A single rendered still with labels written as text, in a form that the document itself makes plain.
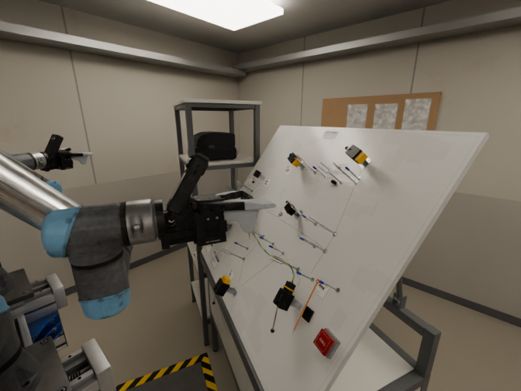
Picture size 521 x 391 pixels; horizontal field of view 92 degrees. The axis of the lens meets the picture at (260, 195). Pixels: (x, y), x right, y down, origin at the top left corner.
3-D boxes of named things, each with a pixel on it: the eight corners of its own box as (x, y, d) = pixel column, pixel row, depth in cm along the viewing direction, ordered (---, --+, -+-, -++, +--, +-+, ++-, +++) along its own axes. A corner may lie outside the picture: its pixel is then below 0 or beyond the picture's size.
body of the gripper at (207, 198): (220, 230, 53) (159, 240, 48) (217, 190, 51) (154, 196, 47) (230, 241, 46) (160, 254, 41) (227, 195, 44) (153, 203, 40)
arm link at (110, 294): (135, 280, 53) (127, 232, 50) (131, 316, 43) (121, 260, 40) (91, 288, 50) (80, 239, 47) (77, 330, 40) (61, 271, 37)
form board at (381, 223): (203, 251, 172) (201, 250, 171) (281, 126, 172) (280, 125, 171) (293, 446, 69) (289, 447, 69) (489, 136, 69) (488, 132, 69)
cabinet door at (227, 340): (234, 377, 135) (232, 317, 123) (210, 309, 182) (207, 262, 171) (238, 375, 135) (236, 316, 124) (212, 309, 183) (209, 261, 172)
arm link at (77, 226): (63, 249, 43) (51, 202, 41) (133, 238, 47) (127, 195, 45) (46, 274, 36) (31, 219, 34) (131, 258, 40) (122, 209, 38)
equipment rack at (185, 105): (204, 347, 199) (183, 98, 146) (191, 299, 251) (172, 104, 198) (261, 326, 219) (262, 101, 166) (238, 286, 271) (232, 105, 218)
